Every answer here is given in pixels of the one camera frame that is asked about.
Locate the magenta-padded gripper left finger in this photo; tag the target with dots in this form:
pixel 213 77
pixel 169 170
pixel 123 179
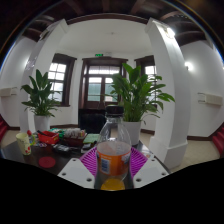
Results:
pixel 78 171

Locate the black rounded device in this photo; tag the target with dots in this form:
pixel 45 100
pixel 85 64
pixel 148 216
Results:
pixel 87 146

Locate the white wall heater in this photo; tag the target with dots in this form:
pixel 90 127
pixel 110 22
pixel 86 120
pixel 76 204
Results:
pixel 7 91
pixel 211 99

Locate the dark wooden glazed door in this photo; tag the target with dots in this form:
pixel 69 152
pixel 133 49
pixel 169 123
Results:
pixel 95 88

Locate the red-carpeted stairs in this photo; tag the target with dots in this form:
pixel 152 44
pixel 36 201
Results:
pixel 219 140
pixel 2 126

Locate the pale yellow printed cup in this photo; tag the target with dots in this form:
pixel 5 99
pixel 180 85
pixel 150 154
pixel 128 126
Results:
pixel 24 144

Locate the black remote control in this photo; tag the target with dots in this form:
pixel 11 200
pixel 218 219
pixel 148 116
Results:
pixel 61 149

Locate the potted plant in white pot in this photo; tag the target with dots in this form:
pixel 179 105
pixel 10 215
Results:
pixel 136 93
pixel 40 96

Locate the green exit sign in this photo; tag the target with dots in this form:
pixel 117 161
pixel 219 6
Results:
pixel 99 54

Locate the red box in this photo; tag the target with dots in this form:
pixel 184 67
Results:
pixel 48 137

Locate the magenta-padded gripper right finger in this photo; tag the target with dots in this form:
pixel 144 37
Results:
pixel 150 170

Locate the dark basket of packets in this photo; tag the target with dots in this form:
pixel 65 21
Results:
pixel 74 137

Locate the green cloth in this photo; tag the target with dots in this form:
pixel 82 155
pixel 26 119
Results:
pixel 91 138

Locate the flat round red coaster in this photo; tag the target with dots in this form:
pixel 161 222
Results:
pixel 47 162

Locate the dark-framed window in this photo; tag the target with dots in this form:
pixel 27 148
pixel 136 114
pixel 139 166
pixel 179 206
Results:
pixel 150 70
pixel 56 80

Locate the glowing wall lamp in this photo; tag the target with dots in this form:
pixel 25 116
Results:
pixel 189 66

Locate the orange-labelled clear drink bottle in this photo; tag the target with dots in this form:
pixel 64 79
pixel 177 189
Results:
pixel 113 160

